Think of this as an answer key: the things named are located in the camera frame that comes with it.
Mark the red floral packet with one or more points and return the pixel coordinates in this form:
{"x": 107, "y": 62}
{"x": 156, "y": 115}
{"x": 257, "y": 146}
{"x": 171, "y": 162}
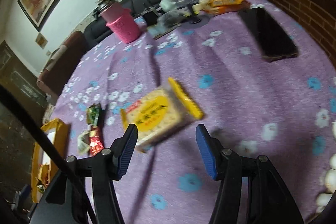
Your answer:
{"x": 95, "y": 141}

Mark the flat clear packet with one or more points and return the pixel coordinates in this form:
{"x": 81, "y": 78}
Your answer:
{"x": 160, "y": 31}

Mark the small black box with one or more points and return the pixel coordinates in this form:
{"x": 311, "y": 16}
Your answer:
{"x": 150, "y": 16}

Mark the pink knit-sleeved flask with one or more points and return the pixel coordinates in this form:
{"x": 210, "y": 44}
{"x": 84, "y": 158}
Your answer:
{"x": 123, "y": 24}

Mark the yellow cardboard box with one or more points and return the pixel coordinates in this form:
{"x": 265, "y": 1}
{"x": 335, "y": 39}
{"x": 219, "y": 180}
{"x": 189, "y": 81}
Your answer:
{"x": 59, "y": 129}

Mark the dark wooden door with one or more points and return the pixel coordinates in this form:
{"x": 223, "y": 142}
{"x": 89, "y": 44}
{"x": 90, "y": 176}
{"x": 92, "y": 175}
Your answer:
{"x": 15, "y": 77}

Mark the large orange biscuit pack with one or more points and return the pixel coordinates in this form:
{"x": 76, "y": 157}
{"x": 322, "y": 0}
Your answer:
{"x": 223, "y": 11}

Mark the white plastic bag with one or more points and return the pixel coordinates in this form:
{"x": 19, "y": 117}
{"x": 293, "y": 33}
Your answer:
{"x": 168, "y": 2}

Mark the small yellow wall sticker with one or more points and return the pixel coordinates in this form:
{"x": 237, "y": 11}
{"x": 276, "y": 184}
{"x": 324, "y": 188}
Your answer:
{"x": 41, "y": 40}

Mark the clear bag with dark contents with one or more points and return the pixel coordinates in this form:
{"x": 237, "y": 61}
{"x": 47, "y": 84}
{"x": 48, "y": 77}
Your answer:
{"x": 170, "y": 18}

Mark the purple floral tablecloth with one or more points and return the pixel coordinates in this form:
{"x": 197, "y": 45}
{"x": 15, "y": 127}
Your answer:
{"x": 236, "y": 82}

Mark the black smartphone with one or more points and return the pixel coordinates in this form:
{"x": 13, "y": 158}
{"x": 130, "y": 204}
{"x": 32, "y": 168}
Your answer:
{"x": 273, "y": 32}

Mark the brown chair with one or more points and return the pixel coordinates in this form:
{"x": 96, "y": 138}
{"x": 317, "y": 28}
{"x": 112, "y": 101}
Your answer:
{"x": 68, "y": 61}

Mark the pale crumpled wrapper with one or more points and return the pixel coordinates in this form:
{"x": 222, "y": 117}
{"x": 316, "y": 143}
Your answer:
{"x": 83, "y": 144}

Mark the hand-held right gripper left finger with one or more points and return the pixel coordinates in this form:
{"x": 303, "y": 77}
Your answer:
{"x": 127, "y": 150}

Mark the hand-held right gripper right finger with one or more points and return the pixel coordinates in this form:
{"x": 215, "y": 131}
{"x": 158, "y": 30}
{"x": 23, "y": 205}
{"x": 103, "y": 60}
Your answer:
{"x": 207, "y": 153}

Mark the small green packet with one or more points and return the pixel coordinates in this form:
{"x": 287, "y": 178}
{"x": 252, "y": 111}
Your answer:
{"x": 94, "y": 113}

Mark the cluster of white balls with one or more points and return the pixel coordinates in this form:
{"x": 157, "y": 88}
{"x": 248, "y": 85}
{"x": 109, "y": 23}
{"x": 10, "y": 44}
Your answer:
{"x": 329, "y": 182}

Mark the clear cracker packet yellow label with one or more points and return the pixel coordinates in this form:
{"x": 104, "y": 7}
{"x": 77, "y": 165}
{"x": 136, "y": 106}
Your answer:
{"x": 155, "y": 113}

